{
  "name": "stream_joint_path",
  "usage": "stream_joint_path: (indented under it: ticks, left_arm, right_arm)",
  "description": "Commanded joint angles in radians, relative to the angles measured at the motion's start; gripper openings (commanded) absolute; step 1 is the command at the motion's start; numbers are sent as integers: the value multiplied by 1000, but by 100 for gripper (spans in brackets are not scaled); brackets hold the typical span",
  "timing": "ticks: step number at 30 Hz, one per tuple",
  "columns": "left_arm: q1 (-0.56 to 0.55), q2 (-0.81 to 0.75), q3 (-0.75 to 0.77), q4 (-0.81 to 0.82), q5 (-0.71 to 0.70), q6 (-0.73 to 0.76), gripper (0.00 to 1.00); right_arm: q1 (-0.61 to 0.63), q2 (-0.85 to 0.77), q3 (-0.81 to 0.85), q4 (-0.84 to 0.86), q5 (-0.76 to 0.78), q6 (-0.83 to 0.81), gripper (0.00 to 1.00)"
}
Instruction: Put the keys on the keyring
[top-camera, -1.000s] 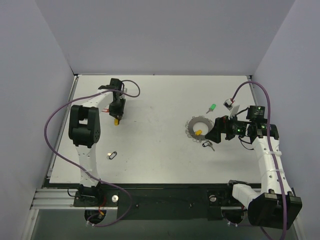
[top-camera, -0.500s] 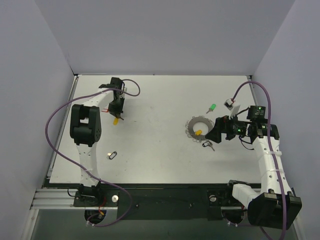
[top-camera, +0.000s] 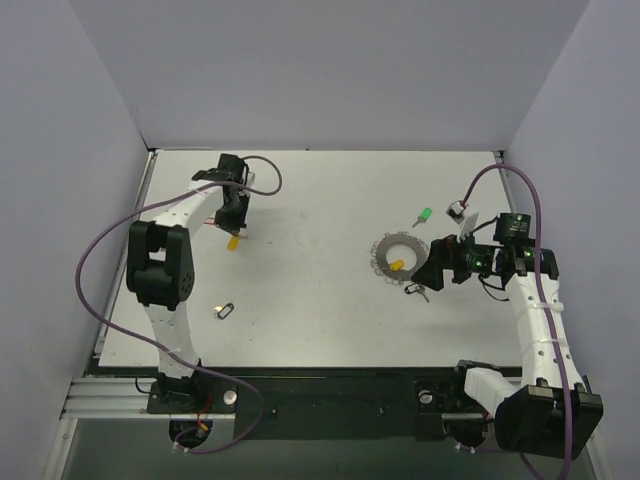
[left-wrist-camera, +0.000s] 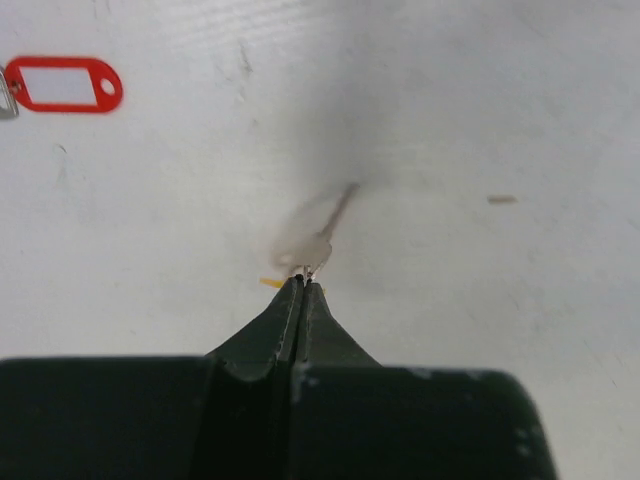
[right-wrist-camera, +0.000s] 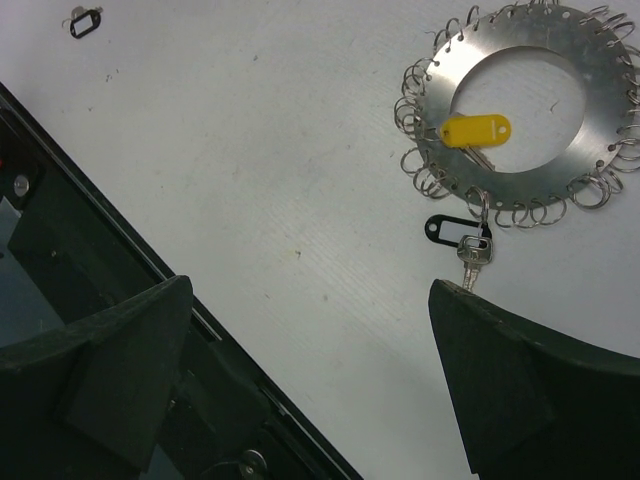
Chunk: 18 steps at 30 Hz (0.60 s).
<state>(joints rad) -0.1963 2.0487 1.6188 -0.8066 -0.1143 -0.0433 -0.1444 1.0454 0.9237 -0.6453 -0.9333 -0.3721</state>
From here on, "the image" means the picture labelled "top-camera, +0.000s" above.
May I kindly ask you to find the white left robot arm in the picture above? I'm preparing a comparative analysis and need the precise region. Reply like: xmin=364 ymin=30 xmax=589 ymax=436
xmin=126 ymin=154 xmax=254 ymax=412

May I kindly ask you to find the yellow tag key on disc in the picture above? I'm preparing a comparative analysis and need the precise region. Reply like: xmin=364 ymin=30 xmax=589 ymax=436
xmin=389 ymin=259 xmax=405 ymax=272

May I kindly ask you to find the black tag key loose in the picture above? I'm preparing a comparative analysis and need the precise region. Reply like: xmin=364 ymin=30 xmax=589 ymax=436
xmin=213 ymin=302 xmax=235 ymax=320

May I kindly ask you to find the yellow tag key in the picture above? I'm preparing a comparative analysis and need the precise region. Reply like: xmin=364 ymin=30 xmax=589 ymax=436
xmin=227 ymin=234 xmax=247 ymax=251
xmin=389 ymin=259 xmax=405 ymax=272

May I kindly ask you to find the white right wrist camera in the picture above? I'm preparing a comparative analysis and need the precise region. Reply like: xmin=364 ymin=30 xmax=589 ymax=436
xmin=446 ymin=201 xmax=479 ymax=242

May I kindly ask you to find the steel keyring disc with rings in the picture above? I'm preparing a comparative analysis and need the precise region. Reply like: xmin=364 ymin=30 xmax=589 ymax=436
xmin=370 ymin=231 xmax=429 ymax=285

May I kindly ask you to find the aluminium frame rail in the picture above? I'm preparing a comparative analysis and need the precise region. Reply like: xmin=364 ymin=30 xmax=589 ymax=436
xmin=59 ymin=377 xmax=241 ymax=420

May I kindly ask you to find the green tag key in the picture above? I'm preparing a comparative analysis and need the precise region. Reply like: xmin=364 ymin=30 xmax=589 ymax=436
xmin=412 ymin=207 xmax=432 ymax=228

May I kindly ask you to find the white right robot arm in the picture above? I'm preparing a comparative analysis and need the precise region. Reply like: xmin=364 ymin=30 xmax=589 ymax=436
xmin=411 ymin=208 xmax=604 ymax=460

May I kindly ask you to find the black tag key near disc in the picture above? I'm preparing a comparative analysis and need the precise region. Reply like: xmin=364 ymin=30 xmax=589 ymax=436
xmin=404 ymin=283 xmax=430 ymax=303

